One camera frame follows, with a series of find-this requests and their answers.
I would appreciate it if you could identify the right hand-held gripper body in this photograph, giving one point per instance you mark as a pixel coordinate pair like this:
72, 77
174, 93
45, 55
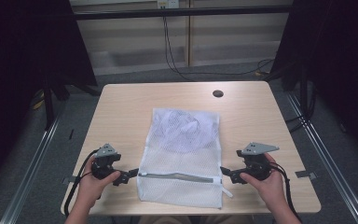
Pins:
256, 163

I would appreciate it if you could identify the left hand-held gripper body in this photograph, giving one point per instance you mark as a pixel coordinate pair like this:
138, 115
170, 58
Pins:
104, 161

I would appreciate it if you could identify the small black floor item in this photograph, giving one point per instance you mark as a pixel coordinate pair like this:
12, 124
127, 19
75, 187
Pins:
71, 134

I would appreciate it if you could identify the white garment inside bag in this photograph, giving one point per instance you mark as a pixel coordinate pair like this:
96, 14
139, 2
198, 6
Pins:
183, 130

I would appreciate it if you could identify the black metal stand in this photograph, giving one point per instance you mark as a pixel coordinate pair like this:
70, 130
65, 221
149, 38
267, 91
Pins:
48, 105
304, 93

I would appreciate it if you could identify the grey tape strip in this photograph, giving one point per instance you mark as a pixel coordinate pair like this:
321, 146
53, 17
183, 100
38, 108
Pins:
70, 179
305, 174

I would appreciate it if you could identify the white wall outlet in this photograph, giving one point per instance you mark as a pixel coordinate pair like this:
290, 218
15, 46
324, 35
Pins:
167, 3

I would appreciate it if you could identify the person's right hand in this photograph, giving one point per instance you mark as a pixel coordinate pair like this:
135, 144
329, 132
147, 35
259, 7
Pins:
270, 186

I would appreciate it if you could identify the person's left hand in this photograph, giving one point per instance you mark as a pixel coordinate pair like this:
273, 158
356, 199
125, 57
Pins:
90, 188

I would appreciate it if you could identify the black horizontal bar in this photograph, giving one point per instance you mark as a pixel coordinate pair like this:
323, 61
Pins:
180, 12

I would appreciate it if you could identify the white mesh laundry bag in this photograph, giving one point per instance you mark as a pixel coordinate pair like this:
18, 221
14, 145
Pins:
180, 165

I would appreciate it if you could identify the yellow floor item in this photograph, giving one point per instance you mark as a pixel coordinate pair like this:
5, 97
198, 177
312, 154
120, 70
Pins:
38, 102

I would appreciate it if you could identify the black curtain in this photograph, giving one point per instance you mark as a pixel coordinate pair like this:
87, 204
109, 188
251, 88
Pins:
28, 62
338, 62

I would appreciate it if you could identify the metal floor rail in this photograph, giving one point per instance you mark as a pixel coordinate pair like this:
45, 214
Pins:
329, 155
31, 174

